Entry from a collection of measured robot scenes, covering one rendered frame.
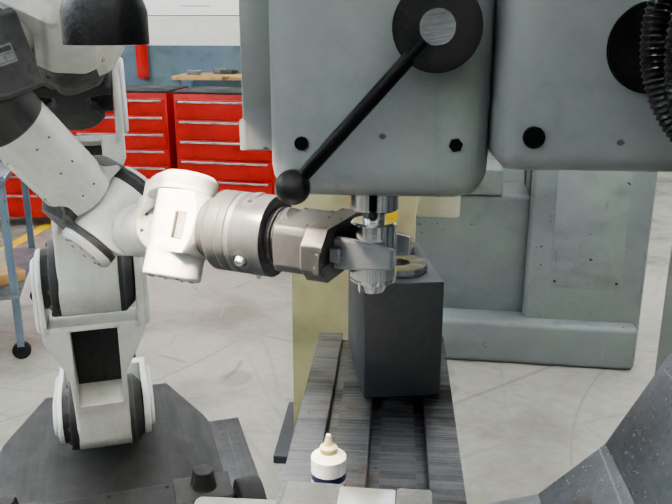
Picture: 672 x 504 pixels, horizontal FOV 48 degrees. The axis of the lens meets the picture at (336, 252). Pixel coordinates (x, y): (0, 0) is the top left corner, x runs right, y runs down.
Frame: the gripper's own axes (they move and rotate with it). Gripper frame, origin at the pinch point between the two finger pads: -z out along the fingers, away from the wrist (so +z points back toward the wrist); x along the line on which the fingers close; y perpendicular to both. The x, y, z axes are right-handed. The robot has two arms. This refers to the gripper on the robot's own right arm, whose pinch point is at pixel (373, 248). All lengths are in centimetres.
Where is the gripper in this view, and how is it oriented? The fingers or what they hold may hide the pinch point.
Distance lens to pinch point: 77.5
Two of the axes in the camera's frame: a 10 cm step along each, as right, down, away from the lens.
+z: -9.2, -1.2, 3.7
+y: -0.1, 9.6, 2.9
